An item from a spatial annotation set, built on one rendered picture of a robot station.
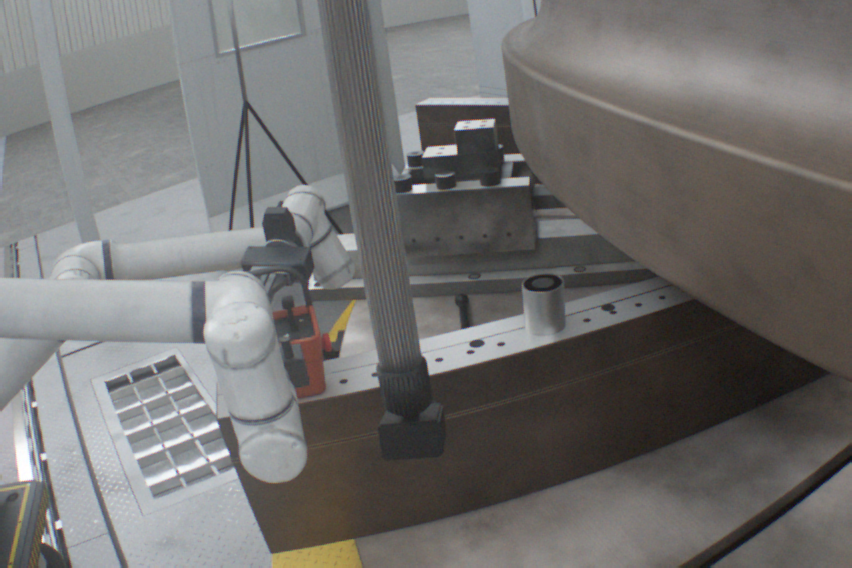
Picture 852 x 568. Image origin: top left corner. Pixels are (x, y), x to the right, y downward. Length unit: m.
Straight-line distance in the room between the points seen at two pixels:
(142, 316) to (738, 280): 0.83
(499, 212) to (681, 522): 1.22
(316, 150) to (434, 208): 2.25
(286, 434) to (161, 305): 0.24
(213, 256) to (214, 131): 2.64
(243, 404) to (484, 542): 0.75
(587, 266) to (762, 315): 1.45
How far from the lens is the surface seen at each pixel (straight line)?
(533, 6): 5.40
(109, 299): 0.98
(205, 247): 1.60
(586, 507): 1.53
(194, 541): 2.12
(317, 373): 1.28
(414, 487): 1.46
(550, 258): 2.42
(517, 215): 2.27
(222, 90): 4.19
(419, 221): 2.31
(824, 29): 1.02
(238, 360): 0.83
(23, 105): 14.34
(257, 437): 0.87
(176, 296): 0.97
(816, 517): 1.55
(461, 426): 1.39
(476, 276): 2.42
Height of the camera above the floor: 1.39
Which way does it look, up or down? 22 degrees down
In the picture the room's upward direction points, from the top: 8 degrees counter-clockwise
